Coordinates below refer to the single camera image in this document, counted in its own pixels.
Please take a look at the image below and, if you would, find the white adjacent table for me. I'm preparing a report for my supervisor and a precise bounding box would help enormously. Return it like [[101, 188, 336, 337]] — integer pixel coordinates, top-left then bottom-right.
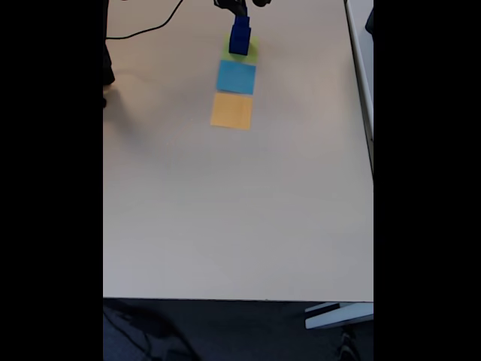
[[344, 0, 374, 174]]

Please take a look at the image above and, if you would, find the large blue cube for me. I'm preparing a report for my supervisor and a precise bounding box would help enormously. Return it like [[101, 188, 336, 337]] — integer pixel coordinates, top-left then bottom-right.
[[228, 29, 253, 56]]

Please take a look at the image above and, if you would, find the orange paper square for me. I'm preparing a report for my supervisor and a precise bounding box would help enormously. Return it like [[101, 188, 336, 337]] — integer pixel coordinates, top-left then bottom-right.
[[210, 93, 253, 132]]

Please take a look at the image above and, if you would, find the white table foot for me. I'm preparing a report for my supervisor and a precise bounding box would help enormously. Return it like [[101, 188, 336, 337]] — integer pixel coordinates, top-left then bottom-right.
[[304, 302, 374, 330]]

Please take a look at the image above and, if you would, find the green paper square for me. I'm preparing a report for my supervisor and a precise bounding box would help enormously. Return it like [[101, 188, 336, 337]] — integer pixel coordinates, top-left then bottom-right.
[[221, 32, 260, 63]]

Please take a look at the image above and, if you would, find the light blue paper square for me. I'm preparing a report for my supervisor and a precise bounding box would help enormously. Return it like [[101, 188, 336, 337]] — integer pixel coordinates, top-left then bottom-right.
[[216, 59, 258, 95]]

